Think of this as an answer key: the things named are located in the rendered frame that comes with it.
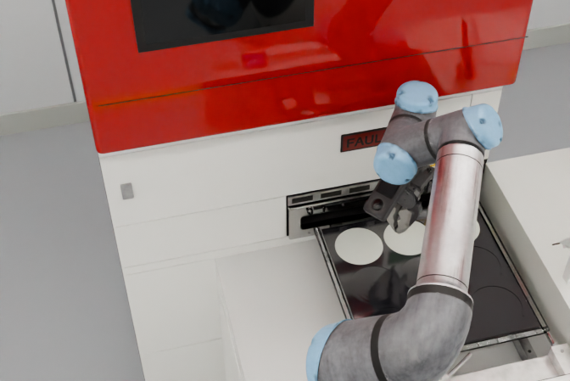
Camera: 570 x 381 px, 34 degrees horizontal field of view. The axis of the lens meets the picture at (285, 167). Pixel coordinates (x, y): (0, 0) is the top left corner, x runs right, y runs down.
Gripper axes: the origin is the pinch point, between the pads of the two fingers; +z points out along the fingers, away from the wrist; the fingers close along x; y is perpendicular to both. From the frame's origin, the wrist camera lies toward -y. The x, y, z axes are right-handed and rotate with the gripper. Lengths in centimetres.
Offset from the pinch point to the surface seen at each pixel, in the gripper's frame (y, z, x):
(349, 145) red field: 4.9, -11.8, 14.7
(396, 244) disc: 2.5, 7.3, 0.7
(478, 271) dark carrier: 6.1, 7.5, -16.6
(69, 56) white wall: 59, 67, 165
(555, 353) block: -4.3, 6.5, -37.5
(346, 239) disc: -2.3, 7.4, 10.1
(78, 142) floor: 49, 98, 158
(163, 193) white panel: -24.0, -7.3, 40.2
